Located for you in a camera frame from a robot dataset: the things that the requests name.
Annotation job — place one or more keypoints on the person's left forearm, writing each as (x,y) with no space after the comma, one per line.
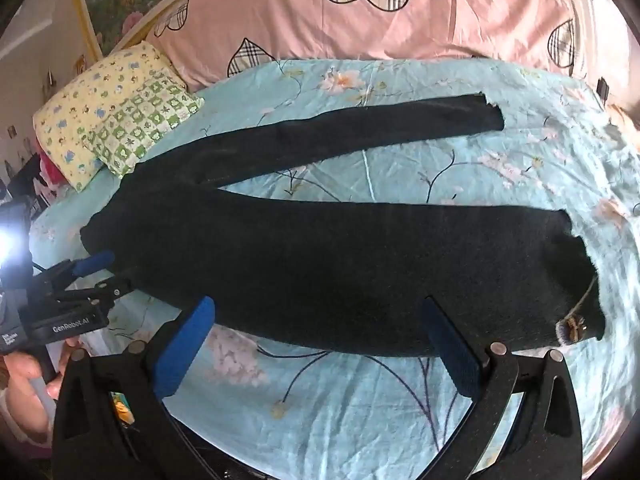
(17,430)

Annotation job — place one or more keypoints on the pink quilt with plaid hearts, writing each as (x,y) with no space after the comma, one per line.
(450,20)

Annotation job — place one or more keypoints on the yellow printed pillow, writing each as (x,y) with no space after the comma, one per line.
(75,115)

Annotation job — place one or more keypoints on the green checkered pillow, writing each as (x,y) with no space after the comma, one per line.
(140,120)

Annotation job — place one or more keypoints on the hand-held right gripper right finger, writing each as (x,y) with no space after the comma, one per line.
(452,350)

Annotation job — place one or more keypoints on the red cloth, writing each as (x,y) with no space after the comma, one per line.
(49,172)

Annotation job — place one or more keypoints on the light blue floral bed sheet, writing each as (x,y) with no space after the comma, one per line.
(350,410)

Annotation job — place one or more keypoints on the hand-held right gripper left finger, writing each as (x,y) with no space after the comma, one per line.
(186,347)

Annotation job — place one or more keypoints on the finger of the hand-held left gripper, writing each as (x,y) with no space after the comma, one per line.
(95,262)
(112,288)

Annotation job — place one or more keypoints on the black pants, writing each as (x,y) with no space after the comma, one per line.
(325,270)

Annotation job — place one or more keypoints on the person's left hand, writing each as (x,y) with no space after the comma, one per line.
(22,377)

